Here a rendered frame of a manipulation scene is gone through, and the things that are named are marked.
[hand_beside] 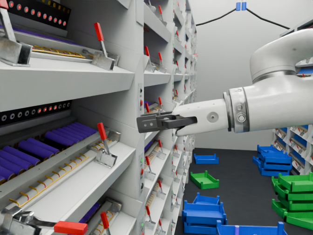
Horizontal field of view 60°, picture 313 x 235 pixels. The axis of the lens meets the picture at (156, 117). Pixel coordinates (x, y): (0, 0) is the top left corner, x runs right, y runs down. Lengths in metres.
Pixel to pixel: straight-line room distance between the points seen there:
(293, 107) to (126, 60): 0.41
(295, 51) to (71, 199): 0.44
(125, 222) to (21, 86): 0.54
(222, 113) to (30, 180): 0.32
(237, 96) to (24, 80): 0.34
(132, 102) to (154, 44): 0.74
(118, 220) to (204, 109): 0.42
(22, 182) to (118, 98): 0.38
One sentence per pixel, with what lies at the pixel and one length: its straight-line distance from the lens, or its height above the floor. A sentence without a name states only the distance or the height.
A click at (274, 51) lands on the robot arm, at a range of 0.53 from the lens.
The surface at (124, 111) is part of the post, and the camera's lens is 0.72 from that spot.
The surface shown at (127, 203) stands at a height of 0.79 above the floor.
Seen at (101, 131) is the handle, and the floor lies 1.03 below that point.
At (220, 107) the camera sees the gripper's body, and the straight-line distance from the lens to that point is 0.49.
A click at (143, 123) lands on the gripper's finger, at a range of 0.52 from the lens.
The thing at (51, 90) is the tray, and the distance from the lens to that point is 0.37.
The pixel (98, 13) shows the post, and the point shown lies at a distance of 0.75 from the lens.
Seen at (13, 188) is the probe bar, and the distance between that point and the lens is 0.41.
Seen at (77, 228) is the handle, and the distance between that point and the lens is 0.33.
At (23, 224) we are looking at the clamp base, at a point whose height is 0.98.
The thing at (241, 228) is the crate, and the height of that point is 0.44.
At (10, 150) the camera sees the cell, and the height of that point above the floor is 1.02.
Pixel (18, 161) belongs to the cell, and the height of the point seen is 1.01.
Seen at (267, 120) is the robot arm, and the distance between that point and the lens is 0.50.
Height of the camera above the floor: 1.14
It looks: 9 degrees down
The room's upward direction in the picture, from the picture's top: straight up
